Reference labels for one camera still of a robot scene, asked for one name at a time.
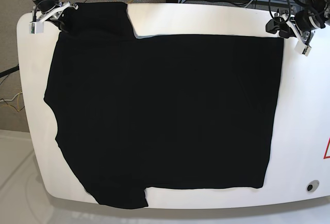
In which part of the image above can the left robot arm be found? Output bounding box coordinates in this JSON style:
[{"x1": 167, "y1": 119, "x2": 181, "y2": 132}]
[{"x1": 266, "y1": 0, "x2": 329, "y2": 47}]

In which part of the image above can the black T-shirt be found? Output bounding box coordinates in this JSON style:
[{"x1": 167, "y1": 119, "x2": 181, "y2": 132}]
[{"x1": 44, "y1": 2, "x2": 284, "y2": 209}]

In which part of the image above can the yellow floor cable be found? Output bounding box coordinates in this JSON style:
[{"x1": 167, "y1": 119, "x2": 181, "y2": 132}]
[{"x1": 0, "y1": 92, "x2": 24, "y2": 112}]

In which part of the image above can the round table grommet right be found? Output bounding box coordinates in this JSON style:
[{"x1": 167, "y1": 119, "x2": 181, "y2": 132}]
[{"x1": 306, "y1": 180, "x2": 320, "y2": 193}]

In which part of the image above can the red triangle warning sticker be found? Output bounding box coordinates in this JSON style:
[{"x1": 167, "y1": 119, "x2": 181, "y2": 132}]
[{"x1": 323, "y1": 139, "x2": 330, "y2": 159}]

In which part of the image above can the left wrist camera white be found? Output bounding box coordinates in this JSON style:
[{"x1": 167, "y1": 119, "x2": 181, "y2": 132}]
[{"x1": 294, "y1": 41, "x2": 311, "y2": 57}]

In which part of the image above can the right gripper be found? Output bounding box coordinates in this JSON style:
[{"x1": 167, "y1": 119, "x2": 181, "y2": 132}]
[{"x1": 33, "y1": 0, "x2": 78, "y2": 32}]

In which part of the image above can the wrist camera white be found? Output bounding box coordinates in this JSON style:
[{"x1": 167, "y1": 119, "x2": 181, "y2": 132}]
[
  {"x1": 29, "y1": 22, "x2": 44, "y2": 34},
  {"x1": 294, "y1": 41, "x2": 311, "y2": 57}
]

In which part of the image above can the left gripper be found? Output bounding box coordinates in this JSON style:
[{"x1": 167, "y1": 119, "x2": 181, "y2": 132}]
[{"x1": 266, "y1": 10, "x2": 325, "y2": 45}]

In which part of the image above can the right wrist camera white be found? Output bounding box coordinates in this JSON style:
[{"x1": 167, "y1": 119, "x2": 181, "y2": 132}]
[{"x1": 29, "y1": 22, "x2": 44, "y2": 34}]

